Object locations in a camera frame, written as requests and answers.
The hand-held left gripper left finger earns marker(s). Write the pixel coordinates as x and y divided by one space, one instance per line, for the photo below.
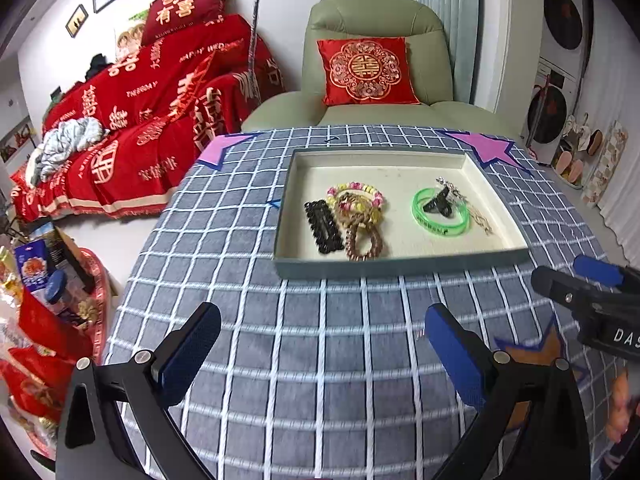
185 355

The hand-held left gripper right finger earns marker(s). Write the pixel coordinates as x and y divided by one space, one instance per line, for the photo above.
457 360

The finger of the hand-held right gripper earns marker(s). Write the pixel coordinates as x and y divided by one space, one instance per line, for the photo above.
555 282
597 269

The black claw hair clip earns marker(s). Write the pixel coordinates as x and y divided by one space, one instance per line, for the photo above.
435 205

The cream jewelry tray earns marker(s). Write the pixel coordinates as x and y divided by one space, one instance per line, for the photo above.
400 185

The black snap hair clip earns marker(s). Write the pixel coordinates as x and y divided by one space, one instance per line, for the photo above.
322 227

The orange star patch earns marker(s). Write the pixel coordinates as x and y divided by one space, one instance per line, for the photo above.
542 347

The red gift basket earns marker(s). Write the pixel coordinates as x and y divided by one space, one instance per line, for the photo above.
97 300

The floral patterned board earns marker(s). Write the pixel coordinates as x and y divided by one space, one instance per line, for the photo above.
605 165

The rack of slippers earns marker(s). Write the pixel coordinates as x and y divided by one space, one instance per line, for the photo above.
577 155

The grey checked tablecloth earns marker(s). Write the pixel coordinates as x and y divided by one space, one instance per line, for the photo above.
325 360

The blue lidded jar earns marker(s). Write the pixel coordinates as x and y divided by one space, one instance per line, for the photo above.
57 290

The pile of red snack packets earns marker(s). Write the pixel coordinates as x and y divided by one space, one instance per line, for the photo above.
35 360

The pink star patch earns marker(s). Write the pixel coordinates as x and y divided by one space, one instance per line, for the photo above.
482 147
225 150

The green bangle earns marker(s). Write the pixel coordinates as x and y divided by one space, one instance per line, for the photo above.
416 210

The white washing machine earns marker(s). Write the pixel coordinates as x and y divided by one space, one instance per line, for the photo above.
550 110

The blue printed box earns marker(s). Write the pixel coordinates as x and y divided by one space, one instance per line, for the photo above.
32 270

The crumpled grey white cloth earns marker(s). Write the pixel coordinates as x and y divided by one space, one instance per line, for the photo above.
65 142

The green armchair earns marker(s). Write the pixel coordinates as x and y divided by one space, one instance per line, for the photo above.
375 115

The red covered sofa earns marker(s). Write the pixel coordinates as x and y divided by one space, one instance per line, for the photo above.
150 110

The white tumble dryer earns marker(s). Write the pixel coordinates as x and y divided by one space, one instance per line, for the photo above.
565 20

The teal curtain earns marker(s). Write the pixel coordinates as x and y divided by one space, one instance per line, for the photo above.
450 30

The red embroidered cushion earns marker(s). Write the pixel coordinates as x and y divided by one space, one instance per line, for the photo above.
367 70

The dark clothing heap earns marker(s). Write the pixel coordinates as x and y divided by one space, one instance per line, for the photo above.
97 66

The red printed pillow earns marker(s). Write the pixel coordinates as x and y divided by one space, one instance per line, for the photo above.
185 10

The gooseneck floor stand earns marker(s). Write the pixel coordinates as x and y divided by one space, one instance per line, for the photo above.
257 10

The small framed wall picture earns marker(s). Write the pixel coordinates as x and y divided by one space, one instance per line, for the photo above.
77 20

